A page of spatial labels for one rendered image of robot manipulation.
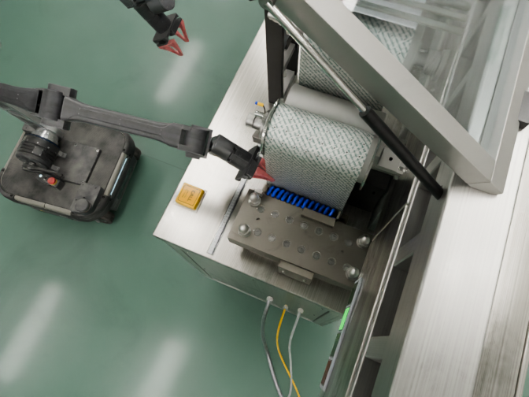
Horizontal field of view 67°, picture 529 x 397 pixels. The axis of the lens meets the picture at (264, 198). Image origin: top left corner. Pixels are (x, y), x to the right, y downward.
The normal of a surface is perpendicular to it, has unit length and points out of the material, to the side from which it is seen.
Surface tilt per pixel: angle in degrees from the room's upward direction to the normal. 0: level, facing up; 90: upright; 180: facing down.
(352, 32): 37
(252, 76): 0
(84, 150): 0
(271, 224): 0
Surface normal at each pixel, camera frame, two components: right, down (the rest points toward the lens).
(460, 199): -0.04, -0.33
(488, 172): 0.52, -0.06
